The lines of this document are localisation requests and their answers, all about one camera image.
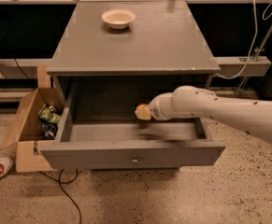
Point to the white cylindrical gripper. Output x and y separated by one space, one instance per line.
156 110

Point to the orange fruit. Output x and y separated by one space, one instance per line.
140 106

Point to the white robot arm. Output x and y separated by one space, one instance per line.
238 189

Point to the round metal drawer knob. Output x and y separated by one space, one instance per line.
135 161

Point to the grey open top drawer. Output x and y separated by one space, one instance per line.
99 131

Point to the grey wooden cabinet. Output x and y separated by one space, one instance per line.
162 48

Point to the blue snack bag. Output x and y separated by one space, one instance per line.
49 130

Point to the white paper bowl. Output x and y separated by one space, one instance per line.
118 18

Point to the green snack bag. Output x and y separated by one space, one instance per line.
49 114

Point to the open cardboard box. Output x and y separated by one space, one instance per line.
25 130

